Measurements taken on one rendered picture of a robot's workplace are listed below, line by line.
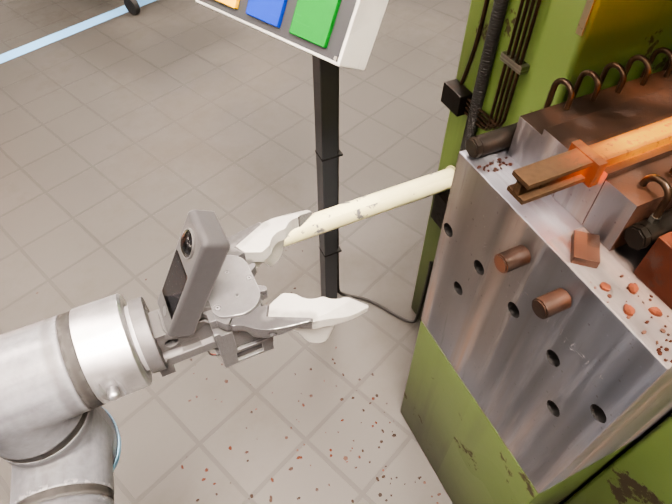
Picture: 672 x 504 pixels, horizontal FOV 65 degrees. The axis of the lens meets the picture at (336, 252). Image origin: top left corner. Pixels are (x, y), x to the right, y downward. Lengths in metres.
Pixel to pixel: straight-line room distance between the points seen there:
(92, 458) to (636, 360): 0.57
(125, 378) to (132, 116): 2.12
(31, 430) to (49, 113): 2.28
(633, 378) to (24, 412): 0.60
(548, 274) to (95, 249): 1.61
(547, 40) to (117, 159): 1.80
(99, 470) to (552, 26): 0.82
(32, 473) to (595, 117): 0.75
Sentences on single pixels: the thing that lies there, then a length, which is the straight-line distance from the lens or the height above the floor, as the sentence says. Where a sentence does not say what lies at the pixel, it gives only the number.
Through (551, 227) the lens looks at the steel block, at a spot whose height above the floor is 0.92.
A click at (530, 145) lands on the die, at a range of 0.76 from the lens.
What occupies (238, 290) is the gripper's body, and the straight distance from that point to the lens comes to 0.50.
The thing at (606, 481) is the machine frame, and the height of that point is 0.32.
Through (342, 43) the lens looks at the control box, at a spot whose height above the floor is 0.99.
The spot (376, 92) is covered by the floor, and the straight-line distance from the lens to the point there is 2.55.
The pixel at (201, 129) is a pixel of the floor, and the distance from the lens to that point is 2.39.
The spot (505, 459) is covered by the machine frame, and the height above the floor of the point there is 0.44.
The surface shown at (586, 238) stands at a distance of 0.70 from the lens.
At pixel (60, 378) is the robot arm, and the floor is 1.01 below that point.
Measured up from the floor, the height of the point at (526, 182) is 1.01.
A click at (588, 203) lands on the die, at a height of 0.95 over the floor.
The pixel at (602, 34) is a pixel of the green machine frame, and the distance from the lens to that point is 0.90.
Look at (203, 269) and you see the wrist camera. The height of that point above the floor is 1.07.
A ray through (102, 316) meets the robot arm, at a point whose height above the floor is 1.02.
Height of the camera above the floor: 1.40
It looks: 50 degrees down
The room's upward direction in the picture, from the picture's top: straight up
